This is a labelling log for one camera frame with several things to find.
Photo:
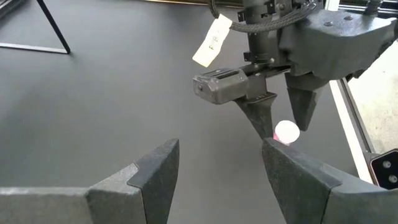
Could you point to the white paper tag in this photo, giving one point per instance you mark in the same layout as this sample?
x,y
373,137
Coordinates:
x,y
213,40

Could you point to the red translucent pill bottle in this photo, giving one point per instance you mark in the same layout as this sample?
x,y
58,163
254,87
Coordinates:
x,y
287,132

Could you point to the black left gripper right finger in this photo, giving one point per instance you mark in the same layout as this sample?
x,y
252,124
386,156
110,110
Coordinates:
x,y
326,205

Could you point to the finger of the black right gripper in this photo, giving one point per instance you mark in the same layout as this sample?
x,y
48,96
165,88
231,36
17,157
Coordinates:
x,y
224,87
335,46

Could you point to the black corner bracket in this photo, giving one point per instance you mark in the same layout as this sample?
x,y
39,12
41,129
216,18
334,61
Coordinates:
x,y
387,169

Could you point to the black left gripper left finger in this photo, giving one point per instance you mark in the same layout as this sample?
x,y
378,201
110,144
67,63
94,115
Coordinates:
x,y
93,205

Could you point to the table edge rail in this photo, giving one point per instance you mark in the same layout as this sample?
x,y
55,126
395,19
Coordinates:
x,y
350,130

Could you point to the wooden shelf black metal frame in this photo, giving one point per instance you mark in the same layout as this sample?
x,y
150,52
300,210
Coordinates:
x,y
53,26

